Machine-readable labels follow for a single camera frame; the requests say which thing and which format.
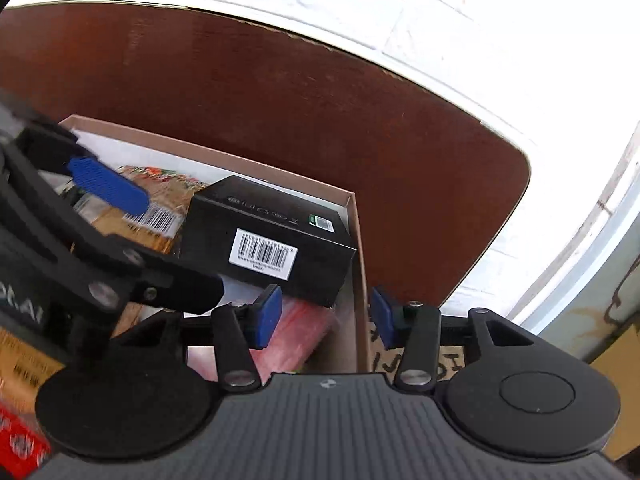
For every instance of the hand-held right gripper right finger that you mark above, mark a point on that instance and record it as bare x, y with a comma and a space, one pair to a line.
384, 317

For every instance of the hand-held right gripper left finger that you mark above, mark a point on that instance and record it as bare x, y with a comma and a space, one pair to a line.
267, 317

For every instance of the beige cardboard box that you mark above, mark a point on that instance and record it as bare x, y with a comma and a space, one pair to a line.
362, 280

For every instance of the black box with barcode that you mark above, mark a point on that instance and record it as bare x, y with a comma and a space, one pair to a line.
220, 225

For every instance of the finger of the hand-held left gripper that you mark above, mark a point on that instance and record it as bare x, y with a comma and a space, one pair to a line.
107, 187
170, 285

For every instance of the pink plastic packet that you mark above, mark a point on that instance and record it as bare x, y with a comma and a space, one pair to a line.
300, 335

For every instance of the brown insoles packet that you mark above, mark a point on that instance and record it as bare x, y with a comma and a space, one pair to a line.
160, 195

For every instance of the dark brown wooden headboard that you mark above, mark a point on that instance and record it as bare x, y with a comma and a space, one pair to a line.
300, 110

